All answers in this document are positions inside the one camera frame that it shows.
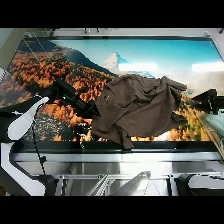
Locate brown T-shirt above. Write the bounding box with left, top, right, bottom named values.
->
left=90, top=73, right=189, bottom=151

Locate silver frame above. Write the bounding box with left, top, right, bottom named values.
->
left=0, top=150, right=224, bottom=197

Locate black cable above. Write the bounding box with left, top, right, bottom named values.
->
left=30, top=111, right=48, bottom=177

